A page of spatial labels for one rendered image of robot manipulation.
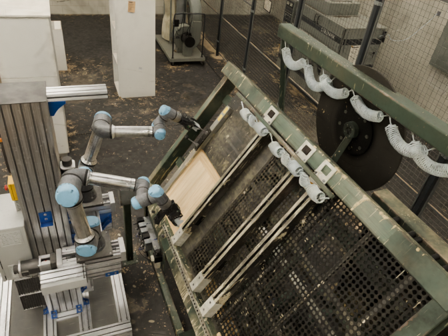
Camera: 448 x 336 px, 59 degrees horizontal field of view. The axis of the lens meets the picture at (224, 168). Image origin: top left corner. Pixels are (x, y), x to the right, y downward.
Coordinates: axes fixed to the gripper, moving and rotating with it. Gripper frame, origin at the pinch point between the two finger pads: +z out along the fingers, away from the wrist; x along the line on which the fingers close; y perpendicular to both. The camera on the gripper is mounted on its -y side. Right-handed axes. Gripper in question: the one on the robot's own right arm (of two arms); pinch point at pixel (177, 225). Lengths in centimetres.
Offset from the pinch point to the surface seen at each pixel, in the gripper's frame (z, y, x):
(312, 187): -24, 75, -43
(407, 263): -17, 87, -95
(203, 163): 16, 31, 58
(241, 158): -2, 56, 24
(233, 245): 17.0, 24.4, -20.1
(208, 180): 18, 29, 41
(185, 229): 29.3, -1.6, 20.8
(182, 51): 174, 93, 558
